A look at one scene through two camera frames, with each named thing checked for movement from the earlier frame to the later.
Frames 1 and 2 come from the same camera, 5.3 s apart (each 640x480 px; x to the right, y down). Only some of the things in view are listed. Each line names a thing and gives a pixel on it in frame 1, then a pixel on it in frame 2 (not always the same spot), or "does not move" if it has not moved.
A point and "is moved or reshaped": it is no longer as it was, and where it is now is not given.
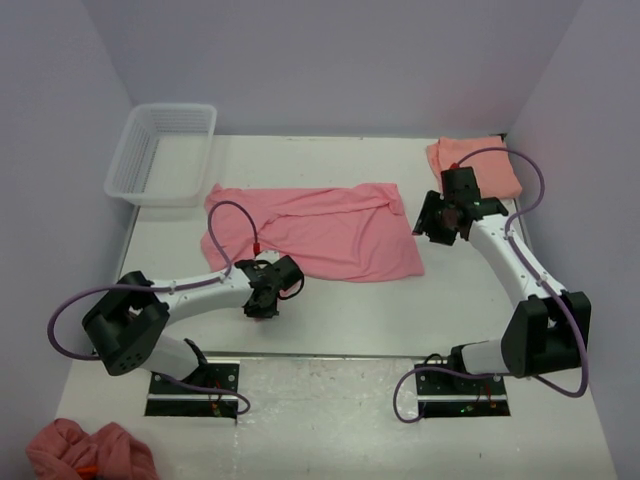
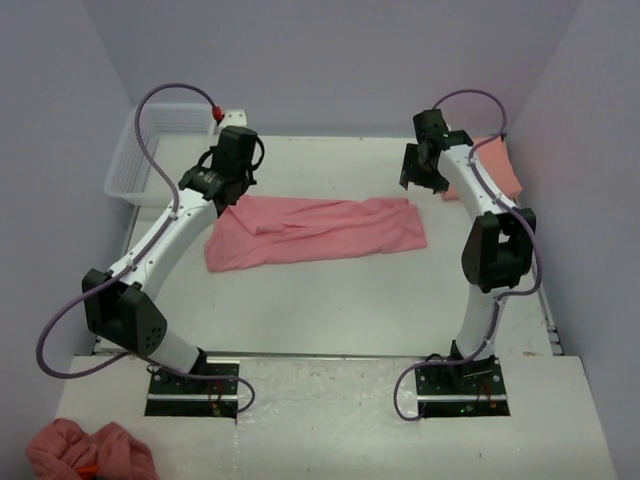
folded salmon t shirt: [486, 155] does not move
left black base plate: [167, 399] does not move
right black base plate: [449, 396] does not move
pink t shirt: [331, 232] is moved or reshaped
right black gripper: [426, 224] -> [411, 174]
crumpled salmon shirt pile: [61, 450] does not move
